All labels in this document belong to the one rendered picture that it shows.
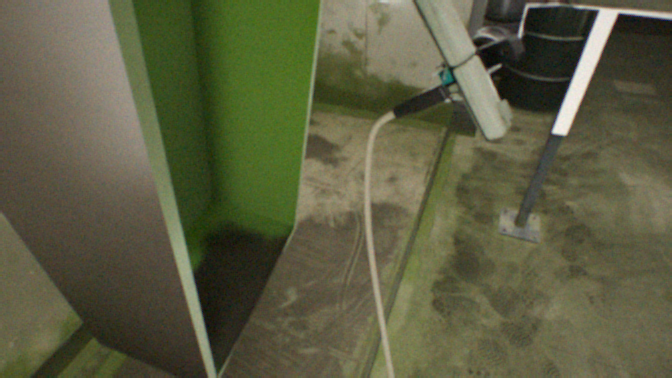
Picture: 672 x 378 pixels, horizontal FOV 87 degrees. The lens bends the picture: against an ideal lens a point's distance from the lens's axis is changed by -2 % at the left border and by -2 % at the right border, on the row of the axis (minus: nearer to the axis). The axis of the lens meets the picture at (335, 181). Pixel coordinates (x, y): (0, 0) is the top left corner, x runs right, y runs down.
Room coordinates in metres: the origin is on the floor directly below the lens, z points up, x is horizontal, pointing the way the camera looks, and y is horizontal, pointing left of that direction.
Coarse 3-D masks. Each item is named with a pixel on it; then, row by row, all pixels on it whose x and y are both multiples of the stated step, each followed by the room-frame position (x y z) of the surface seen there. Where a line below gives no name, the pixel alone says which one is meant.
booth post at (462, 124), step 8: (480, 0) 2.21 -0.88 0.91; (472, 8) 2.23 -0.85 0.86; (480, 8) 2.21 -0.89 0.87; (472, 16) 2.22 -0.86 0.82; (480, 16) 2.21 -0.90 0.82; (472, 24) 2.22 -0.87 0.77; (480, 24) 2.20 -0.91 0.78; (472, 32) 2.22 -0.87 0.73; (456, 104) 2.22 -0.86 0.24; (464, 104) 2.20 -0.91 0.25; (456, 112) 2.22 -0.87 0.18; (464, 112) 2.20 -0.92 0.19; (456, 120) 2.22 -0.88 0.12; (464, 120) 2.19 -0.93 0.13; (472, 120) 2.17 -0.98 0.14; (456, 128) 2.21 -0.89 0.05; (464, 128) 2.19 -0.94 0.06; (472, 128) 2.17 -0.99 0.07; (472, 136) 2.16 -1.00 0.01
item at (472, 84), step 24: (432, 0) 0.66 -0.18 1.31; (432, 24) 0.65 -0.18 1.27; (456, 24) 0.65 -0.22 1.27; (456, 48) 0.62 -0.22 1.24; (456, 72) 0.62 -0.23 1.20; (480, 72) 0.61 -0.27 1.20; (432, 96) 0.65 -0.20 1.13; (456, 96) 0.61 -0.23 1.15; (480, 96) 0.58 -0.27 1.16; (480, 120) 0.58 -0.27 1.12; (504, 120) 0.57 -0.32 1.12
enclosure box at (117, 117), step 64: (0, 0) 0.35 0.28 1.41; (64, 0) 0.32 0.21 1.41; (128, 0) 0.33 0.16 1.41; (192, 0) 1.00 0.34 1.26; (256, 0) 0.94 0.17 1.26; (320, 0) 0.86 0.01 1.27; (0, 64) 0.37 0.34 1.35; (64, 64) 0.34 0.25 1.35; (128, 64) 0.32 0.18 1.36; (192, 64) 0.99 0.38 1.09; (256, 64) 0.95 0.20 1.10; (0, 128) 0.39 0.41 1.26; (64, 128) 0.35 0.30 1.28; (128, 128) 0.32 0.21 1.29; (192, 128) 0.97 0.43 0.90; (256, 128) 0.97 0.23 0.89; (0, 192) 0.43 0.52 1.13; (64, 192) 0.38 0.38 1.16; (128, 192) 0.34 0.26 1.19; (192, 192) 0.94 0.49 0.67; (256, 192) 0.99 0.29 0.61; (64, 256) 0.42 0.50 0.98; (128, 256) 0.37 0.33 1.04; (192, 256) 0.79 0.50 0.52; (256, 256) 0.81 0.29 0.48; (128, 320) 0.41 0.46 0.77; (192, 320) 0.35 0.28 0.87
